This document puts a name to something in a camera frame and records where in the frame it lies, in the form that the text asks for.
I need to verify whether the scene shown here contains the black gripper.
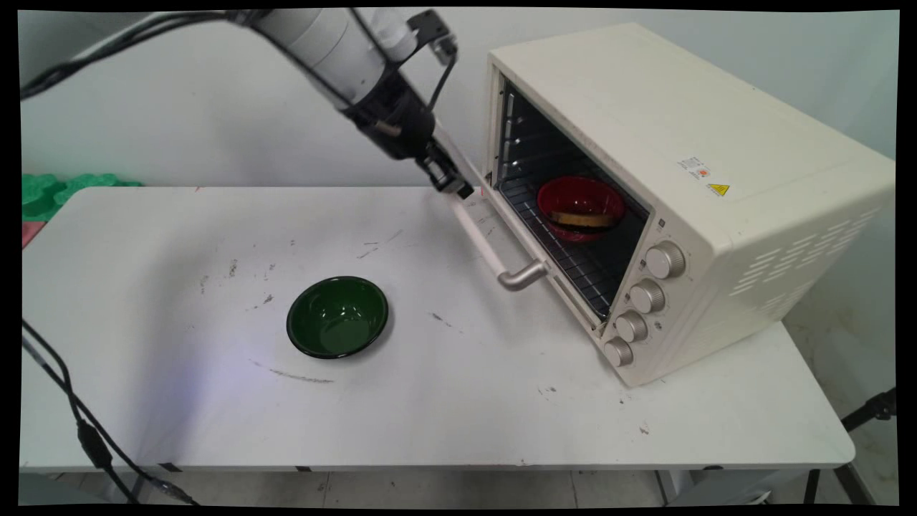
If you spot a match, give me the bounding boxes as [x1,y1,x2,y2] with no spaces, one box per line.
[342,68,475,201]

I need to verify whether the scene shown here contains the cream oven door handle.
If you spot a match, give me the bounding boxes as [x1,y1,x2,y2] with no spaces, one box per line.
[446,192,549,292]

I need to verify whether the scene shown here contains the glass oven door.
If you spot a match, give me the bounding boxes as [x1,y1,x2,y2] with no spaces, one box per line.
[481,172,607,335]

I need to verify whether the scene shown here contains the red bowl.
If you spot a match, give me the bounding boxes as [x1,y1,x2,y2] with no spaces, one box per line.
[537,175,627,244]

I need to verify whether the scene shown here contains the brown toast slice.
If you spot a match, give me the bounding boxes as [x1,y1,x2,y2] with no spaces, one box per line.
[549,210,618,231]

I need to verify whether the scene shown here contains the dark green bowl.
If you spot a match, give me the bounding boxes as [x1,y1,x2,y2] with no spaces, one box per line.
[286,276,390,360]

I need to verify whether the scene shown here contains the silver oven knob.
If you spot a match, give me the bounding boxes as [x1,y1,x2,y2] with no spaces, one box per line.
[614,310,649,343]
[603,337,635,368]
[645,241,687,280]
[629,279,667,315]

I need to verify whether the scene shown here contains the cream toaster oven body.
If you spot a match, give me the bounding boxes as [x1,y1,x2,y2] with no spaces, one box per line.
[484,22,896,388]

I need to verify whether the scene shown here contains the green foam mat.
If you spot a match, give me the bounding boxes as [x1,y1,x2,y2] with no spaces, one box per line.
[21,172,144,222]

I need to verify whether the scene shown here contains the black tripod leg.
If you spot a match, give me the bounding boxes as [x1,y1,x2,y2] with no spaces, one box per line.
[840,387,898,434]

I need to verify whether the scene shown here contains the black table leg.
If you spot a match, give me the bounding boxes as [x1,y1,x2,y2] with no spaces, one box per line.
[802,464,876,505]

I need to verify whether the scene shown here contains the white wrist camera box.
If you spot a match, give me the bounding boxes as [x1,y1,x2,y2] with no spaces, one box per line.
[405,9,459,67]

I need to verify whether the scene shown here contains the metal wire oven rack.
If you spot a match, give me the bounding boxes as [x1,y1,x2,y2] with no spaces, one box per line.
[497,176,633,320]

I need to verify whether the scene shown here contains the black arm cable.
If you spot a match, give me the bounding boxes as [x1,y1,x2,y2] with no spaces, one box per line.
[20,10,251,100]

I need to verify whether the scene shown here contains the black floor cable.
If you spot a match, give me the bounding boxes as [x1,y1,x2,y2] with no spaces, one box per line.
[20,319,203,507]

